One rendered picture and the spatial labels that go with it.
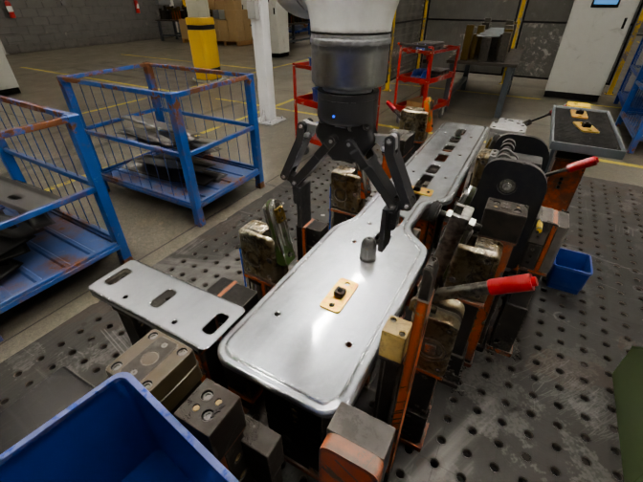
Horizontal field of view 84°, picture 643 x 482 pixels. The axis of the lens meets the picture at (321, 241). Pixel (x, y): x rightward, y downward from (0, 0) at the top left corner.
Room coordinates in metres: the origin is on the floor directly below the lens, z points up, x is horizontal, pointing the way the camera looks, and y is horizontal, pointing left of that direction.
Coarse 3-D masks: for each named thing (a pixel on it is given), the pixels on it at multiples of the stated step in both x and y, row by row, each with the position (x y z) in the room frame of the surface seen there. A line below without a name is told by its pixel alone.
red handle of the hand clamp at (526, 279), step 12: (504, 276) 0.35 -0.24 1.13; (516, 276) 0.34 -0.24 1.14; (528, 276) 0.34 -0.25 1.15; (444, 288) 0.38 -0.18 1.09; (456, 288) 0.37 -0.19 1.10; (468, 288) 0.36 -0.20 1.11; (480, 288) 0.35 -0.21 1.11; (492, 288) 0.35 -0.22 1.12; (504, 288) 0.34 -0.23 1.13; (516, 288) 0.33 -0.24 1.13; (528, 288) 0.33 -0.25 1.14; (432, 300) 0.38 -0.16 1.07
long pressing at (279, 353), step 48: (432, 144) 1.23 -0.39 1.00; (480, 144) 1.23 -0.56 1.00; (336, 240) 0.63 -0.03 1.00; (288, 288) 0.48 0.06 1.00; (384, 288) 0.48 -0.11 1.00; (240, 336) 0.37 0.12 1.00; (288, 336) 0.37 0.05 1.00; (336, 336) 0.37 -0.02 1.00; (288, 384) 0.29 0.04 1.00; (336, 384) 0.29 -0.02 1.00
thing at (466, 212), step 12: (432, 204) 0.40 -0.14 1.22; (456, 204) 0.40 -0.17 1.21; (432, 216) 0.39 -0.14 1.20; (444, 216) 0.39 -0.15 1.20; (456, 216) 0.37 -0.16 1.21; (468, 216) 0.37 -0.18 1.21; (456, 228) 0.37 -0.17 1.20; (468, 228) 0.37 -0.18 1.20; (480, 228) 0.37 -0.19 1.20; (444, 240) 0.37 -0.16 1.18; (456, 240) 0.37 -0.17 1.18; (444, 252) 0.37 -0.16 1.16; (444, 264) 0.37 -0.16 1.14
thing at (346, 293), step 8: (344, 280) 0.50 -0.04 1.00; (336, 288) 0.47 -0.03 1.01; (344, 288) 0.48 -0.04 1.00; (352, 288) 0.48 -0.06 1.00; (328, 296) 0.46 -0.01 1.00; (336, 296) 0.46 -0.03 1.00; (344, 296) 0.46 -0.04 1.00; (320, 304) 0.44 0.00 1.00; (328, 304) 0.44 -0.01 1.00; (336, 304) 0.44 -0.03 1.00; (344, 304) 0.44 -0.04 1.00; (336, 312) 0.42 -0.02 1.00
